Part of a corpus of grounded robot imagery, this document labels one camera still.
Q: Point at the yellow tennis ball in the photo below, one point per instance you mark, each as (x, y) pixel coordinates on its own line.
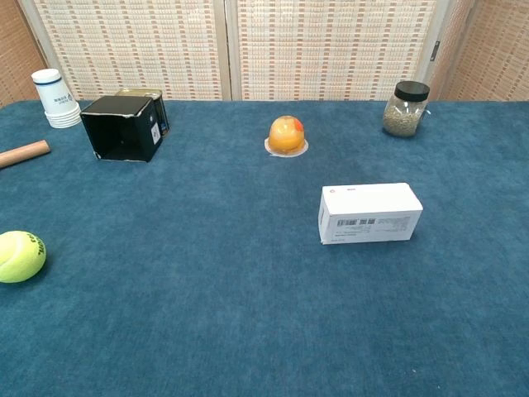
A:
(18, 256)

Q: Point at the white cardboard box with barcode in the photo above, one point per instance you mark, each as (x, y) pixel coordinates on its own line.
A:
(368, 215)

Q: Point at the black open cardboard box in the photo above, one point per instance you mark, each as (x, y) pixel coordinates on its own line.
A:
(120, 132)

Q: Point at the orange fruit jelly cup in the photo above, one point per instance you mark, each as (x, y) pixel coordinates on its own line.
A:
(286, 134)

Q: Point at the blue carpet table cover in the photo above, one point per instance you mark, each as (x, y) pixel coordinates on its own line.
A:
(248, 289)

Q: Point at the gold metal tin can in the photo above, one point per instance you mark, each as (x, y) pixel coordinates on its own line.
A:
(159, 107)

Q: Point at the woven folding screen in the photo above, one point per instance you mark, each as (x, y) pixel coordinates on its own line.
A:
(264, 45)

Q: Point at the glass jar with black lid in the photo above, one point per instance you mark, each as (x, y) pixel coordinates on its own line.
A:
(403, 111)

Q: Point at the stack of white paper cups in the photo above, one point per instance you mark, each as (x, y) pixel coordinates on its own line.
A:
(58, 101)

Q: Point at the wooden rolling pin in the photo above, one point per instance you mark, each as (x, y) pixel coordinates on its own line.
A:
(22, 154)

